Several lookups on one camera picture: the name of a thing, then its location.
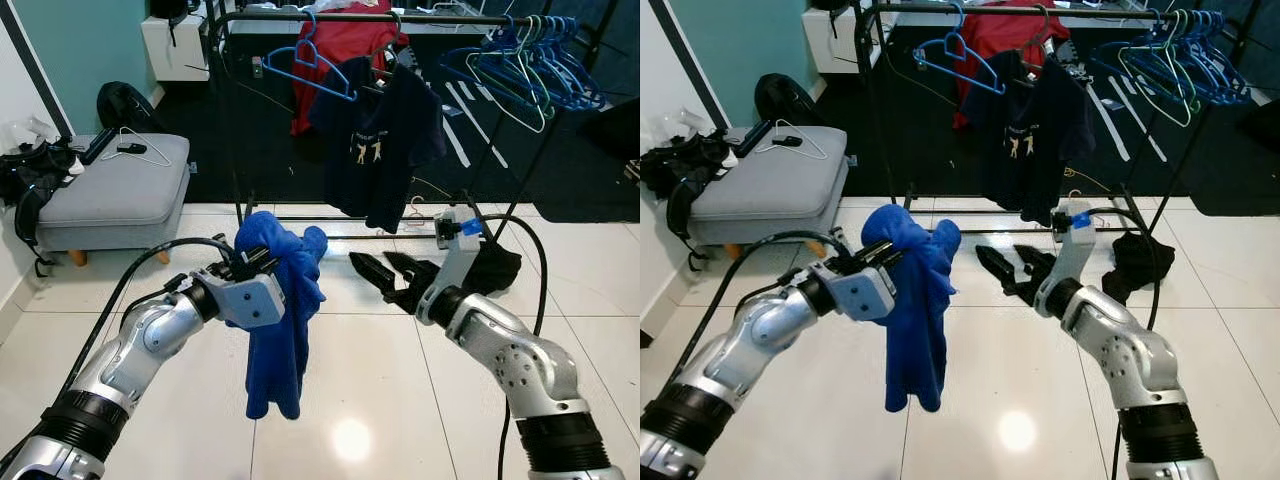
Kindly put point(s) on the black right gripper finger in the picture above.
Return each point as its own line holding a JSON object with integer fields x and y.
{"x": 1002, "y": 270}
{"x": 412, "y": 268}
{"x": 1036, "y": 260}
{"x": 378, "y": 278}

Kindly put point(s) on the blue garment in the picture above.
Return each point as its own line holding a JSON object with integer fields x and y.
{"x": 915, "y": 330}
{"x": 285, "y": 340}

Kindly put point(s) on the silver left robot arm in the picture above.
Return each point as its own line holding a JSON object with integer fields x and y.
{"x": 760, "y": 330}
{"x": 140, "y": 340}

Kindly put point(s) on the dark hanger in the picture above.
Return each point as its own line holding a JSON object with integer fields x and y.
{"x": 400, "y": 52}
{"x": 1045, "y": 45}

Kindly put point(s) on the black crumpled cloth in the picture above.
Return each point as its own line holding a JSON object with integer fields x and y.
{"x": 497, "y": 265}
{"x": 1140, "y": 260}

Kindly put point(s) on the grey cushioned ottoman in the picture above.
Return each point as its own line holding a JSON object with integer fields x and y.
{"x": 115, "y": 200}
{"x": 770, "y": 195}

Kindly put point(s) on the navy printed t-shirt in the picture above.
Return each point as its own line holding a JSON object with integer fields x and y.
{"x": 1040, "y": 150}
{"x": 390, "y": 150}

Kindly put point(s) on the black carpet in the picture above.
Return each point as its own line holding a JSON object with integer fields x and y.
{"x": 920, "y": 150}
{"x": 270, "y": 160}

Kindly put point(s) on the small black device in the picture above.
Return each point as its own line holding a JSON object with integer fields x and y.
{"x": 786, "y": 142}
{"x": 132, "y": 149}

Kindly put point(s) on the long black device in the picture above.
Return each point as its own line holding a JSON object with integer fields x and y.
{"x": 753, "y": 140}
{"x": 98, "y": 147}

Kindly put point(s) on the black backpack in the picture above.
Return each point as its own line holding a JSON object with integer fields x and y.
{"x": 780, "y": 100}
{"x": 125, "y": 105}

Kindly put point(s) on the white cabinet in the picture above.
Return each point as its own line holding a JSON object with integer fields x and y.
{"x": 830, "y": 50}
{"x": 175, "y": 55}

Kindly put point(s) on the clear plastic bag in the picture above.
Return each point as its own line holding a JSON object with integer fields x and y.
{"x": 678, "y": 125}
{"x": 25, "y": 132}

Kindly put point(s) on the red cloth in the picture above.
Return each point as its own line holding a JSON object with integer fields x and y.
{"x": 350, "y": 30}
{"x": 1000, "y": 30}

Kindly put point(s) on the black duffel bag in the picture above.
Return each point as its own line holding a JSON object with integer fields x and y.
{"x": 1262, "y": 125}
{"x": 615, "y": 130}

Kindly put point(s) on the black metal clothes rack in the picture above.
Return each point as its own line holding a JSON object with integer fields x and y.
{"x": 260, "y": 16}
{"x": 1000, "y": 10}

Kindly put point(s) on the small black bag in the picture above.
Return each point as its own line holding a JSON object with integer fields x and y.
{"x": 170, "y": 8}
{"x": 830, "y": 5}

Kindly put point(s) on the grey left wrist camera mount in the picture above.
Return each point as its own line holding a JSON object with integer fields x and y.
{"x": 250, "y": 298}
{"x": 860, "y": 292}

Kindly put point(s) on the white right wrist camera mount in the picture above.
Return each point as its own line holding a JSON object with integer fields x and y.
{"x": 455, "y": 270}
{"x": 1070, "y": 265}

